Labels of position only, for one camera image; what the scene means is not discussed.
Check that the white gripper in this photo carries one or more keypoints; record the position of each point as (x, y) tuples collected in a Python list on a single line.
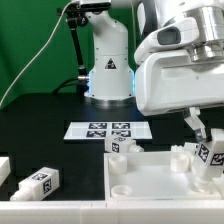
[(170, 81)]

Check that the white square tabletop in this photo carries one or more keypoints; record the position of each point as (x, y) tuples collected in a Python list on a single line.
[(148, 176)]

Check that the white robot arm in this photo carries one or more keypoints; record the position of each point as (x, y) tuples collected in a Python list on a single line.
[(110, 81)]

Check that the white front fence bar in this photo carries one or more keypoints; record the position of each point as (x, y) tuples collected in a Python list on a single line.
[(118, 212)]

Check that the white marker tag plate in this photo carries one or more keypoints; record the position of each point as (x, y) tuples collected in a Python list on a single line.
[(100, 130)]

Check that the white left fence block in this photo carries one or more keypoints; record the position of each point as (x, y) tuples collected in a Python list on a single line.
[(5, 169)]

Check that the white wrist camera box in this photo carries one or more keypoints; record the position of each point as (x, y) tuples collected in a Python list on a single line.
[(177, 35)]

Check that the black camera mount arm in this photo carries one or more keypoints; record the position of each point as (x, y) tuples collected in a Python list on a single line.
[(75, 17)]

